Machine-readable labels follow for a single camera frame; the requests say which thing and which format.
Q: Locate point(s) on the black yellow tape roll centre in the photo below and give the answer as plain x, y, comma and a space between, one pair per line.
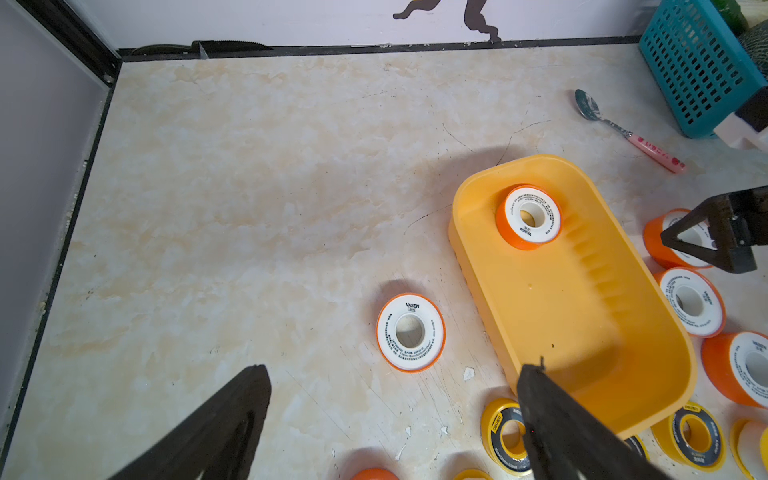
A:
637, 446

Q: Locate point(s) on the black yellow tape roll right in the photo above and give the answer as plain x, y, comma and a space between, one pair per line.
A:
691, 436

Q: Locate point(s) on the orange tape roll mid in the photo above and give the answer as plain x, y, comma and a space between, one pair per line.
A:
694, 299
410, 333

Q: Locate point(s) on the green melon right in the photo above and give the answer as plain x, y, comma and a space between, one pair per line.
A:
754, 42

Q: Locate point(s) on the black yellow tape roll left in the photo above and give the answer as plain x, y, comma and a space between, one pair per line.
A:
502, 432

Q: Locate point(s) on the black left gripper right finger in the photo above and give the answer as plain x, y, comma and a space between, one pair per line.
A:
564, 441

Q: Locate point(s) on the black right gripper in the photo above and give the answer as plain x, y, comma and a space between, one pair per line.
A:
737, 221

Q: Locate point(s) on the yellow plastic storage box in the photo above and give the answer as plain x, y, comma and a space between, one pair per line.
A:
585, 306

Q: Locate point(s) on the teal plastic basket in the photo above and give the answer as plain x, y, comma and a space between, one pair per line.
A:
703, 71

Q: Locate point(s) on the black yellow tape roll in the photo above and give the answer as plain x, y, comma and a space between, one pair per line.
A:
502, 432
637, 446
691, 436

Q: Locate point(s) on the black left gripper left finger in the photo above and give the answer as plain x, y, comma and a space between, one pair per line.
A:
217, 441

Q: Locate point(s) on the spoon with pink handle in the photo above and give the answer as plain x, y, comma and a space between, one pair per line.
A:
589, 109

